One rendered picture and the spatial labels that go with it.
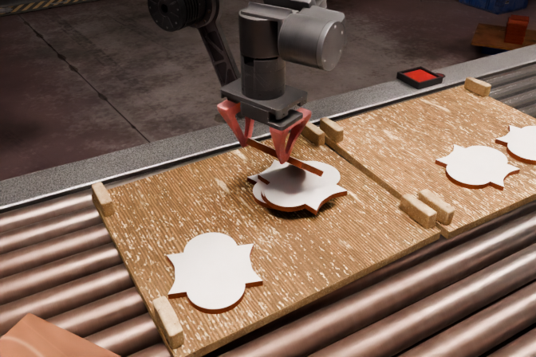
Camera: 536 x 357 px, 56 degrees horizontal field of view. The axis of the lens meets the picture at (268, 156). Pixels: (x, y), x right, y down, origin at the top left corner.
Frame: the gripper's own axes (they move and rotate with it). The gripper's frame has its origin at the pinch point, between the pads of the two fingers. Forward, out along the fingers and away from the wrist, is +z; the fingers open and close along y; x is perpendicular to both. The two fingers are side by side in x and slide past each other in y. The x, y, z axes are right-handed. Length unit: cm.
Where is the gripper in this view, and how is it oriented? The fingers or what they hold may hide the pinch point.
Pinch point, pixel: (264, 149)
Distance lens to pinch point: 71.3
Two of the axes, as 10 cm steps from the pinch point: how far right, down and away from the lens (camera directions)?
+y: -7.8, -3.4, 5.3
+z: 0.1, 8.3, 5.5
